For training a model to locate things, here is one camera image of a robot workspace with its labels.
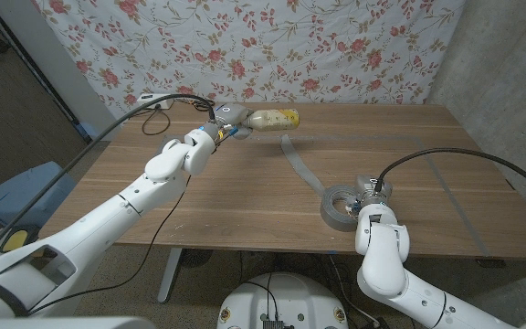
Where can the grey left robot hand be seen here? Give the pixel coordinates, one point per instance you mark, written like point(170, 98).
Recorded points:
point(231, 114)

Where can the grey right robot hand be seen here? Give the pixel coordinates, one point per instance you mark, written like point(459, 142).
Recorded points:
point(372, 192)

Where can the plastic bottle with yellow label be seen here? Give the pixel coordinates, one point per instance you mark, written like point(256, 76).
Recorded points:
point(272, 119)

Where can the grey duct tape roll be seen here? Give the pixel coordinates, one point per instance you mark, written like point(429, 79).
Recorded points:
point(331, 220)

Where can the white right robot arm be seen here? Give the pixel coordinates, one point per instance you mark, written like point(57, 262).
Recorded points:
point(381, 256)

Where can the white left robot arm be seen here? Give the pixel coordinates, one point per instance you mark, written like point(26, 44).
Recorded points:
point(85, 233)

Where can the black scissors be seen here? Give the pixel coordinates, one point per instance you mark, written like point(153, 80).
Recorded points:
point(203, 106)

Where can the floral backdrop cloth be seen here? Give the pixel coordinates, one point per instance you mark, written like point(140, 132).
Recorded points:
point(245, 45)

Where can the white power box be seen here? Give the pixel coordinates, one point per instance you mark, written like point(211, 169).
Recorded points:
point(151, 101)

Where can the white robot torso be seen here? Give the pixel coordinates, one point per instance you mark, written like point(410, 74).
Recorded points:
point(286, 297)

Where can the white table leg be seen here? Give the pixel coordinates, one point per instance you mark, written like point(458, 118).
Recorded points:
point(171, 274)

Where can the blue plastic bin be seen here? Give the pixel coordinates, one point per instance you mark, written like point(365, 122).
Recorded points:
point(21, 192)

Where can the yellow pad with black rim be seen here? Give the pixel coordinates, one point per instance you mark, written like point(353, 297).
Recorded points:
point(16, 240)

